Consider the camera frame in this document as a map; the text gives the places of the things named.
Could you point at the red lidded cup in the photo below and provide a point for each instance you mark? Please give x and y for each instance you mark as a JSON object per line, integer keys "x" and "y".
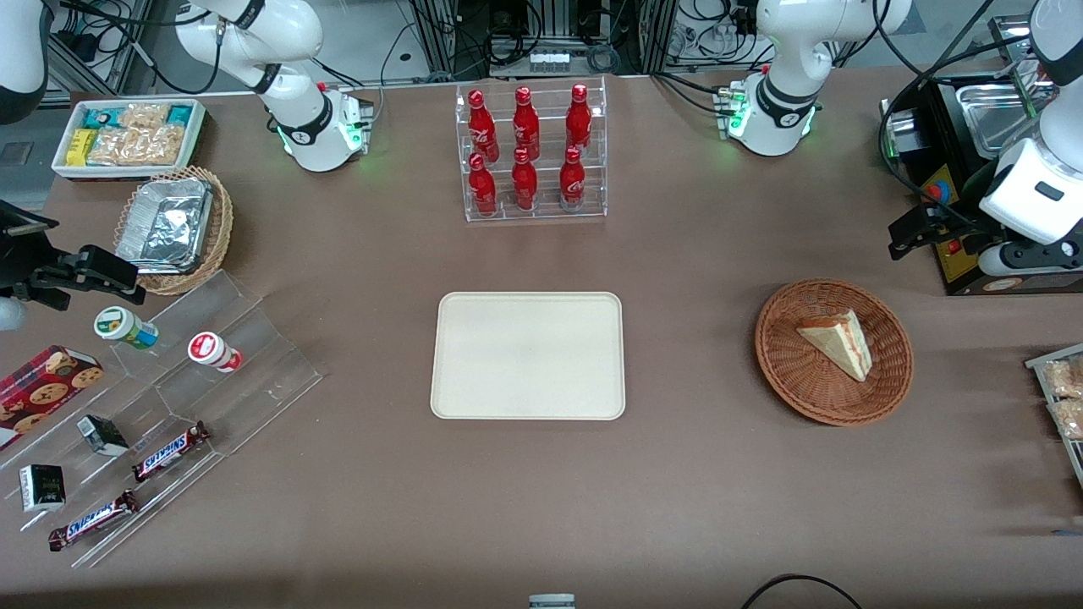
{"x": 213, "y": 351}

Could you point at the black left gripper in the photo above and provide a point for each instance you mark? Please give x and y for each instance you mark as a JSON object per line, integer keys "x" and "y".
{"x": 942, "y": 222}

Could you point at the clear acrylic stepped stand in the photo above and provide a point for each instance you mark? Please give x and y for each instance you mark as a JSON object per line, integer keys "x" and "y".
{"x": 254, "y": 372}

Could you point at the small black white box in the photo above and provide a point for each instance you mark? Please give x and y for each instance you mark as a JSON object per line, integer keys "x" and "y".
{"x": 42, "y": 489}
{"x": 101, "y": 435}

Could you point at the red cookie box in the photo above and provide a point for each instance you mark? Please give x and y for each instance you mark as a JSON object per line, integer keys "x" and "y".
{"x": 42, "y": 393}

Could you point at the yellow snack packet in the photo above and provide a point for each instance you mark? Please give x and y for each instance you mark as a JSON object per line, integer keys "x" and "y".
{"x": 80, "y": 148}

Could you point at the triangular sandwich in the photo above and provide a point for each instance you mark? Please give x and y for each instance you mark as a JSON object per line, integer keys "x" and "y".
{"x": 839, "y": 342}

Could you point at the snickers bar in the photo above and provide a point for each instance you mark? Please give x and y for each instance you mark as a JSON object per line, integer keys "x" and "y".
{"x": 169, "y": 452}
{"x": 93, "y": 520}

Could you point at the teal snack packet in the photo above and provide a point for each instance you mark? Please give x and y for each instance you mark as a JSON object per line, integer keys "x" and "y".
{"x": 101, "y": 117}
{"x": 180, "y": 114}

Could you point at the clear bag of snacks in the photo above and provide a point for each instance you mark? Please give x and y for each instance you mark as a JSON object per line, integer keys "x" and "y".
{"x": 1070, "y": 419}
{"x": 1064, "y": 378}

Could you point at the grey metal snack tray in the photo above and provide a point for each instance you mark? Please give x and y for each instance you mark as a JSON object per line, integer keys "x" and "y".
{"x": 1068, "y": 452}

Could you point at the white rectangular snack bin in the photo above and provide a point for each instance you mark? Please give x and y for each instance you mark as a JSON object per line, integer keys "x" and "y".
{"x": 59, "y": 165}

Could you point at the white power strip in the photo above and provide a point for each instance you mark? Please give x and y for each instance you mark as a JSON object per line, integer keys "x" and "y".
{"x": 550, "y": 59}

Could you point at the cream plastic tray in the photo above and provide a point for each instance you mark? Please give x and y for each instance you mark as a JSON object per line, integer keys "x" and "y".
{"x": 528, "y": 355}

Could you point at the brown round wicker basket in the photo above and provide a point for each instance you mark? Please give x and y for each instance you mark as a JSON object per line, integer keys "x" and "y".
{"x": 795, "y": 381}

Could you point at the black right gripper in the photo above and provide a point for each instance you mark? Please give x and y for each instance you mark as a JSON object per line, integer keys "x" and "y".
{"x": 19, "y": 264}

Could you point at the black food warmer machine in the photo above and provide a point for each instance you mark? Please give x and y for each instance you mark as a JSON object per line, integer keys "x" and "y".
{"x": 960, "y": 271}

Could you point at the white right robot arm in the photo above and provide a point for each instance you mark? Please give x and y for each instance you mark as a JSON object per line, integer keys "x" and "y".
{"x": 313, "y": 127}

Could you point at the grey device at table edge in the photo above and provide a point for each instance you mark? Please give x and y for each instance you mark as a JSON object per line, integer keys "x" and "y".
{"x": 552, "y": 601}

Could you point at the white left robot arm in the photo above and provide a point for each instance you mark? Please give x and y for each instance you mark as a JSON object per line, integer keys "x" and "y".
{"x": 783, "y": 110}

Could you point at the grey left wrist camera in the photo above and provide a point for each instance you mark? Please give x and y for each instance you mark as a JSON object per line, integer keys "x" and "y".
{"x": 1015, "y": 260}

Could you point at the aluminium foil trays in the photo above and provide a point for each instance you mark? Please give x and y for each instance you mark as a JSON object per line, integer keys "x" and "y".
{"x": 165, "y": 227}

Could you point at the large clear cracker bag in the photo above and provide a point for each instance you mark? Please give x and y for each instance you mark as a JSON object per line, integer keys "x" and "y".
{"x": 140, "y": 145}

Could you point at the green lidded cup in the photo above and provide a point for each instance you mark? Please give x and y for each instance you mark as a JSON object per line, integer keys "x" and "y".
{"x": 123, "y": 326}

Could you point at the clear acrylic bottle rack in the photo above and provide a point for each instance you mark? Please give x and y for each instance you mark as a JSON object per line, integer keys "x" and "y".
{"x": 533, "y": 213}

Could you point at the light wicker basket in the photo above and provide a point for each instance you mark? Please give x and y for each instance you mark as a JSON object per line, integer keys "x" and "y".
{"x": 216, "y": 245}

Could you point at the small clear cracker bag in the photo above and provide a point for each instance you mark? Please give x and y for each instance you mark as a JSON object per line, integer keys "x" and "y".
{"x": 144, "y": 115}

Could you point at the red cola bottle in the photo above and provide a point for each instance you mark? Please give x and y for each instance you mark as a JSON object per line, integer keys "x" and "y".
{"x": 482, "y": 127}
{"x": 525, "y": 183}
{"x": 579, "y": 120}
{"x": 525, "y": 125}
{"x": 572, "y": 179}
{"x": 483, "y": 188}

